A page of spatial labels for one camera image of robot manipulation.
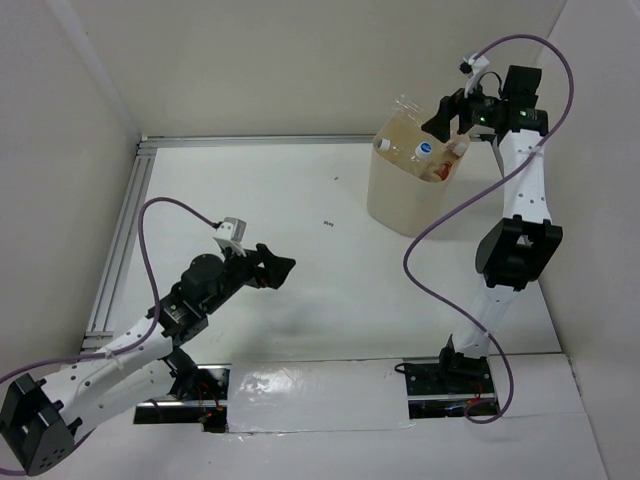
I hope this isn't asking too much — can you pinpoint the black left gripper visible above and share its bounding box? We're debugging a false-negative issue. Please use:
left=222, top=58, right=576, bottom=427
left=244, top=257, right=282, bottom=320
left=203, top=240, right=295, bottom=314

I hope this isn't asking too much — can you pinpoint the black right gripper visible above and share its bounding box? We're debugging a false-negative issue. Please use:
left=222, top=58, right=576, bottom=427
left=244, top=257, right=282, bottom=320
left=422, top=72, right=508, bottom=143

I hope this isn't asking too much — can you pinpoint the red cap labelled bottle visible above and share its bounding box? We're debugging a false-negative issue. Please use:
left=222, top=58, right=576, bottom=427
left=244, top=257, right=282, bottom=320
left=424, top=138, right=469, bottom=182

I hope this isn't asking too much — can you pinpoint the clear bottle blue-white cap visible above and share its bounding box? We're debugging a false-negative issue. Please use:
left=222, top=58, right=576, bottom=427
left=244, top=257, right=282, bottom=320
left=409, top=141, right=438, bottom=170
left=393, top=94, right=425, bottom=124

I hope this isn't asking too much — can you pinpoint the clear bottle white cap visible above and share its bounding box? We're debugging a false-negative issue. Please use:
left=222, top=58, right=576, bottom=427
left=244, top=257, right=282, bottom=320
left=374, top=137, right=414, bottom=171

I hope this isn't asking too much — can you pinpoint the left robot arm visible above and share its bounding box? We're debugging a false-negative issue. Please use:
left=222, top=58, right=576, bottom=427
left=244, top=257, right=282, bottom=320
left=1, top=244, right=296, bottom=476

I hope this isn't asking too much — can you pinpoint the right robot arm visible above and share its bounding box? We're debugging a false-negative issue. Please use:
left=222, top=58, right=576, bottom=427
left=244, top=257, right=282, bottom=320
left=422, top=58, right=563, bottom=392

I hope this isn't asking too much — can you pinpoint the beige plastic bin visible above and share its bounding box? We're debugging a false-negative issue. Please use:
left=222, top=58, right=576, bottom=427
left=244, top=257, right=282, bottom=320
left=367, top=114, right=471, bottom=237

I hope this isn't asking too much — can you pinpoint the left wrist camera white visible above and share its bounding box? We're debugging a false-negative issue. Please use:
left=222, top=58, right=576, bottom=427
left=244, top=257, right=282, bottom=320
left=213, top=217, right=247, bottom=256

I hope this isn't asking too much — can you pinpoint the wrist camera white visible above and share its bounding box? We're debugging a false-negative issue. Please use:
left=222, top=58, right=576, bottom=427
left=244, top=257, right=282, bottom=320
left=213, top=217, right=247, bottom=256
left=459, top=53, right=490, bottom=98

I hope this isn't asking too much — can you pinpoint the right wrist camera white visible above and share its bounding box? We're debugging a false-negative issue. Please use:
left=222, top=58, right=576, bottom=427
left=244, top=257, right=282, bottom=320
left=459, top=53, right=490, bottom=98

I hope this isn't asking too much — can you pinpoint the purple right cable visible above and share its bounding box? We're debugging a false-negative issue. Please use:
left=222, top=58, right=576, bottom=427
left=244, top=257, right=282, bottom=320
left=402, top=33, right=575, bottom=425

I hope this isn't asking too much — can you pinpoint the purple cable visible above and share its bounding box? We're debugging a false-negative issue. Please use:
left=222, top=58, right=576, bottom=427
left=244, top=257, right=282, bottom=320
left=402, top=33, right=575, bottom=425
left=0, top=198, right=224, bottom=476

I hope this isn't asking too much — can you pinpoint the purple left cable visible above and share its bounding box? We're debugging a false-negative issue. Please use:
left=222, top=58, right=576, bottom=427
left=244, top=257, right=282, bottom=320
left=0, top=198, right=224, bottom=476

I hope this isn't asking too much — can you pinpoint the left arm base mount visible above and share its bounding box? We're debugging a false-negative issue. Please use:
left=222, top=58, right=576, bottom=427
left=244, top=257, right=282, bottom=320
left=133, top=364, right=231, bottom=434

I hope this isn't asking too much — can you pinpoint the aluminium frame rail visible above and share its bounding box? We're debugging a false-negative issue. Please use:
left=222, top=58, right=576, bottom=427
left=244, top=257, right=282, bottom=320
left=77, top=133, right=494, bottom=364

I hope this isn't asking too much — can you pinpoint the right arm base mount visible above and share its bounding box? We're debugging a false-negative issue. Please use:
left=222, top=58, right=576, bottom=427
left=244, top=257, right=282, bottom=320
left=394, top=351, right=500, bottom=420

